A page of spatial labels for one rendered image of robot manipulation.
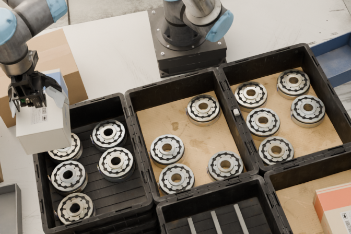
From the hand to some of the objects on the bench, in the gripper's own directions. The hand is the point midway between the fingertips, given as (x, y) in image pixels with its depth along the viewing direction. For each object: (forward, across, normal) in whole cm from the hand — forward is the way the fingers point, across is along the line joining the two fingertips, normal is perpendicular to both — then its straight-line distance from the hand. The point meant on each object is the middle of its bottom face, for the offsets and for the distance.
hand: (41, 106), depth 149 cm
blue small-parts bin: (+41, +95, +25) cm, 106 cm away
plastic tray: (+41, -32, -10) cm, 52 cm away
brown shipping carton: (+41, -10, +40) cm, 58 cm away
